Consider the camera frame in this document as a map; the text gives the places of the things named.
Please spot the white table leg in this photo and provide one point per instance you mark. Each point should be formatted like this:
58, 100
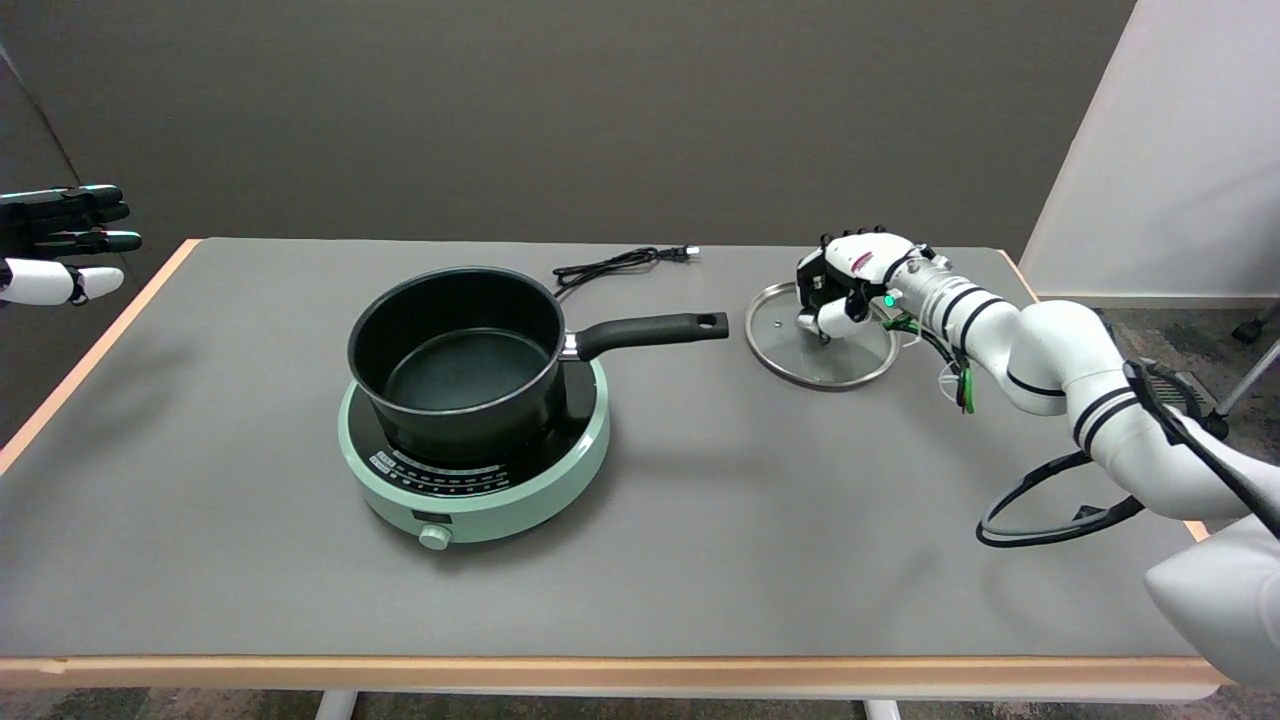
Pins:
882, 710
335, 706

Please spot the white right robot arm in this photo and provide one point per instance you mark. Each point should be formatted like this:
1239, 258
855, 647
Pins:
1060, 350

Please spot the glass pot lid black knob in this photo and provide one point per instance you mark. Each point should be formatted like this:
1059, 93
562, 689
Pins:
800, 365

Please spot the chair leg with black caster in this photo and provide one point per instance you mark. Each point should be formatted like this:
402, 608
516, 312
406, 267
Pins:
1255, 375
1247, 329

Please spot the grey table mat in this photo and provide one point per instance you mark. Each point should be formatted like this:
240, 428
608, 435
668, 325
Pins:
250, 560

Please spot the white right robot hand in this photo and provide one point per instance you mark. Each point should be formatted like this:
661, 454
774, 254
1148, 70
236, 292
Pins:
860, 265

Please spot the metal floor vent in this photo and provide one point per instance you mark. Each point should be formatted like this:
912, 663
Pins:
1195, 392

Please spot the green round induction cooker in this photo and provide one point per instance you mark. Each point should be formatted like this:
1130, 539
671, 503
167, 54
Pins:
520, 495

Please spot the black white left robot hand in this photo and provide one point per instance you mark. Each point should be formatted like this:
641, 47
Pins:
40, 280

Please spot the white partition panel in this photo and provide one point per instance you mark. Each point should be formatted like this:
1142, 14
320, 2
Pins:
1170, 180

